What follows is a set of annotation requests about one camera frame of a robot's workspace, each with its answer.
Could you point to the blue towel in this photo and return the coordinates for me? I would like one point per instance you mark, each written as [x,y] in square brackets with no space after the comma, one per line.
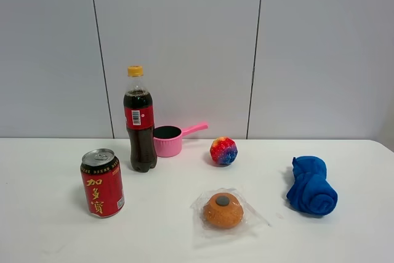
[311,193]

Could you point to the pink toy saucepan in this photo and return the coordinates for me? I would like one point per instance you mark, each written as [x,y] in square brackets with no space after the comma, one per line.
[168,139]

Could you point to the multicolour bumpy ball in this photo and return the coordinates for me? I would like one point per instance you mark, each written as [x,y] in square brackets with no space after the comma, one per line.
[223,151]

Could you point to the cola bottle yellow cap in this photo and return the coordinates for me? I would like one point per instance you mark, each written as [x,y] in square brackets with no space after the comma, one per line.
[138,111]

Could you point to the wrapped brown bun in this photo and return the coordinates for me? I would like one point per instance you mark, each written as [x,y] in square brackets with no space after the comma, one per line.
[222,216]

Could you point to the red herbal tea can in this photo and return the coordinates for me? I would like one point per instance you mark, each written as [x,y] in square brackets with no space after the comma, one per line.
[103,186]

